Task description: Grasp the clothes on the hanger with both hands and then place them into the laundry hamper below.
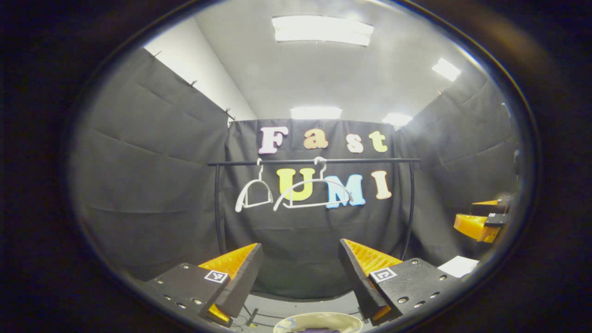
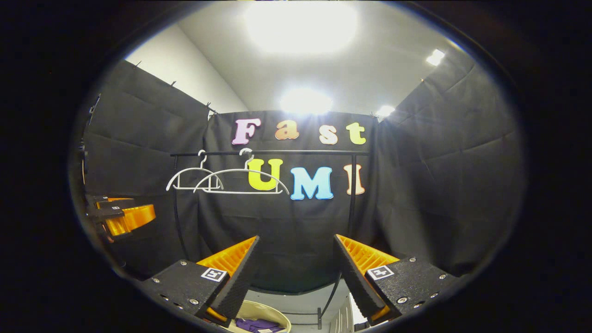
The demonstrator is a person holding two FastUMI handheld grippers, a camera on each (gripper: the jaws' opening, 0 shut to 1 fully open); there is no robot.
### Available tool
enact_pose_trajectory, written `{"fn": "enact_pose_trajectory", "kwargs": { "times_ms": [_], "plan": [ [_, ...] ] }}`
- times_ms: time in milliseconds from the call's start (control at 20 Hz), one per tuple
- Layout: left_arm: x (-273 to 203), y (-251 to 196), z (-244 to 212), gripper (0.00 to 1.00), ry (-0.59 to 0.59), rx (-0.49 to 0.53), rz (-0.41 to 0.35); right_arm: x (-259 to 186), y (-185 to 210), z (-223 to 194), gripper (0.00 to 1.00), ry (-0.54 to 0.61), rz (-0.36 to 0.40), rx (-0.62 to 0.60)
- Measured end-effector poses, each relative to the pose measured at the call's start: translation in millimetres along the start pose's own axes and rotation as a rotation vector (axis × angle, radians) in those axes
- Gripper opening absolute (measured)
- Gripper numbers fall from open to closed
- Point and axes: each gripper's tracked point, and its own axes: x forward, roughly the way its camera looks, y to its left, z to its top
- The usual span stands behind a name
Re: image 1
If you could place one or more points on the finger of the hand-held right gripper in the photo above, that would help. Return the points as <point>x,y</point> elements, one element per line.
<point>474,225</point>
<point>490,209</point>

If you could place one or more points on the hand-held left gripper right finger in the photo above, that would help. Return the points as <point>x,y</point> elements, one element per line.
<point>356,277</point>

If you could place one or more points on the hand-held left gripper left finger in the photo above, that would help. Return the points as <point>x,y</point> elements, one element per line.
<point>245,282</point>

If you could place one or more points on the beige laundry hamper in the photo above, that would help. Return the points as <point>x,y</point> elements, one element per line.
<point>319,318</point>

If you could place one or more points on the white plastic clothes hanger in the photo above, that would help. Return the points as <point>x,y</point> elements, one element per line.
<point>314,204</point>
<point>238,206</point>

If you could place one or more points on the black metal clothes rack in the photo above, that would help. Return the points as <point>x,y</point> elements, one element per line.
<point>370,161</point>

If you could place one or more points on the ceiling light panel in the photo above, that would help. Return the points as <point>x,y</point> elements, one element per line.
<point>323,30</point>
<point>317,113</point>
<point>397,119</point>
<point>446,69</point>

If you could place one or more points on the black backdrop cloth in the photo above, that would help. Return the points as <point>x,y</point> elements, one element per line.
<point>148,185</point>

